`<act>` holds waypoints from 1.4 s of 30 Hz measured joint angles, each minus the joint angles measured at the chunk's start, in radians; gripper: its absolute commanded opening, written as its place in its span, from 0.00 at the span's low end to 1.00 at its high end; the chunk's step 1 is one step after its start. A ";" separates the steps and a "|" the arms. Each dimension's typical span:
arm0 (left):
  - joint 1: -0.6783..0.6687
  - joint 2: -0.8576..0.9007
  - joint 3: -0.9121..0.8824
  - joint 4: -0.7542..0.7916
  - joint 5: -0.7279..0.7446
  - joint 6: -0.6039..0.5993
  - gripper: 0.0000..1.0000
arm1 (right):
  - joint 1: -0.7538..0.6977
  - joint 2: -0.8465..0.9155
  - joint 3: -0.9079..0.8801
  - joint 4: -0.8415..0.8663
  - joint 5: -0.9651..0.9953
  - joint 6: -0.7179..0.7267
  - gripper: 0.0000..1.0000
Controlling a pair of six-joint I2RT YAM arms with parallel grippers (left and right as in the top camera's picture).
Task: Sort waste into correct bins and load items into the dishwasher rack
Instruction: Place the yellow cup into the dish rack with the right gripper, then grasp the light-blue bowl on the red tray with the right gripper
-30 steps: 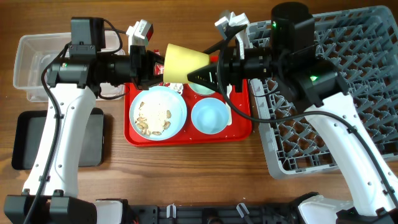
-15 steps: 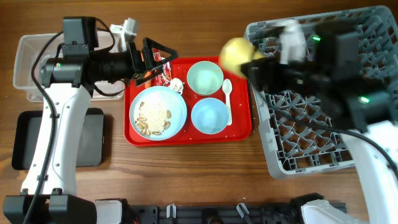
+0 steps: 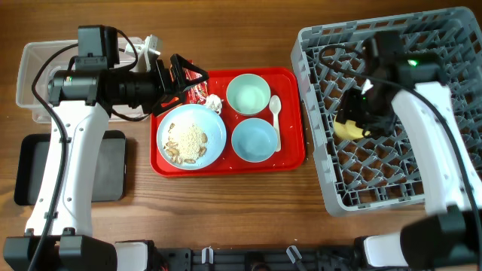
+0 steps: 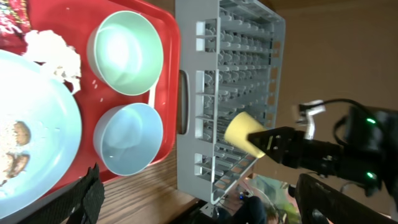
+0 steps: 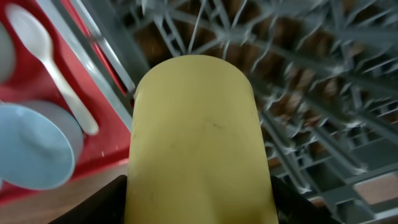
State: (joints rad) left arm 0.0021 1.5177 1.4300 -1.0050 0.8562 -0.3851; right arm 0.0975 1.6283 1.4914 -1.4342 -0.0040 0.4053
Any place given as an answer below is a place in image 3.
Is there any light blue bowl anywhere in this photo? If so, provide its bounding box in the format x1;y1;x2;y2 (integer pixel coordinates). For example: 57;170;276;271
231;118;280;163

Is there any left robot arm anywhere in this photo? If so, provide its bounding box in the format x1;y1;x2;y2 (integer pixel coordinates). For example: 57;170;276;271
3;25;209;270

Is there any white tissue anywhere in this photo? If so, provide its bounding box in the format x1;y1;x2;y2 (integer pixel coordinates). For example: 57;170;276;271
204;94;223;115

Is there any black plastic tray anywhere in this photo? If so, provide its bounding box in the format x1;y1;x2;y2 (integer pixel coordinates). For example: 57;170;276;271
14;130;127;206

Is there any white plastic spoon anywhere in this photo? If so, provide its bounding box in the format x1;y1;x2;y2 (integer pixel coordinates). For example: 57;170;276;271
269;95;282;152

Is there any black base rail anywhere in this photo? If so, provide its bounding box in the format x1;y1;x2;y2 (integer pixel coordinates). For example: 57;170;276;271
112;240;377;271

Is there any red snack wrapper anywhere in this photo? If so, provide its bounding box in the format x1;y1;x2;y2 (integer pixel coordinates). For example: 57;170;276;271
184;69;208;105

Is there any red serving tray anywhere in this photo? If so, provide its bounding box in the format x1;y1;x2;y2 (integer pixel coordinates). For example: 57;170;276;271
150;67;306;178

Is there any clear plastic bin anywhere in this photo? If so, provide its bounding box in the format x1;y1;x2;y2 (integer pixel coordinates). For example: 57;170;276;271
16;37;145;123

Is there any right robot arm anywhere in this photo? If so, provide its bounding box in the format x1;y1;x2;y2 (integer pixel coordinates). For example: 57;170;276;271
334;32;481;269

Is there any grey dishwasher rack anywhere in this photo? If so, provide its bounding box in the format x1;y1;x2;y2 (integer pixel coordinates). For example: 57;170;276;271
291;7;481;216

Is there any light blue plate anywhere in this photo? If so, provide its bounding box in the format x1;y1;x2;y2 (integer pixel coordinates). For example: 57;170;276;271
156;104;227;171

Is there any mint green bowl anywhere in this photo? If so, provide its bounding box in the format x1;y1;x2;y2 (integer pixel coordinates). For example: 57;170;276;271
226;74;271;116

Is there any yellow cup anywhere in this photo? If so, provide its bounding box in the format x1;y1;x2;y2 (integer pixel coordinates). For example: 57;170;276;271
334;120;371;141

